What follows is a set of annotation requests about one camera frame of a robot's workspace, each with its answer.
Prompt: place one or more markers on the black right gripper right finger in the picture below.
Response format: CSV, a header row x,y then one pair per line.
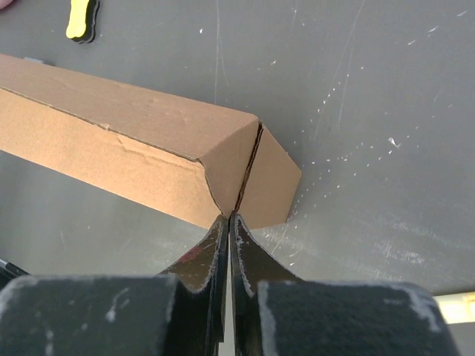
x,y
277,313

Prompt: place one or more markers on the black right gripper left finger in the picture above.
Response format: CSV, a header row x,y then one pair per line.
x,y
176,312

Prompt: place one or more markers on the brown cardboard box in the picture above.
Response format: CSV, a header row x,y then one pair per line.
x,y
188,159

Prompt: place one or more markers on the blue eraser block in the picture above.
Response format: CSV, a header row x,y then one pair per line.
x,y
39,61

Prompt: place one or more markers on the yellow bone-shaped eraser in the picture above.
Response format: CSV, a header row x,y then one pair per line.
x,y
82,21

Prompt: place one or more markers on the plain pink plate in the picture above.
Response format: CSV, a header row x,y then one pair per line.
x,y
5,4

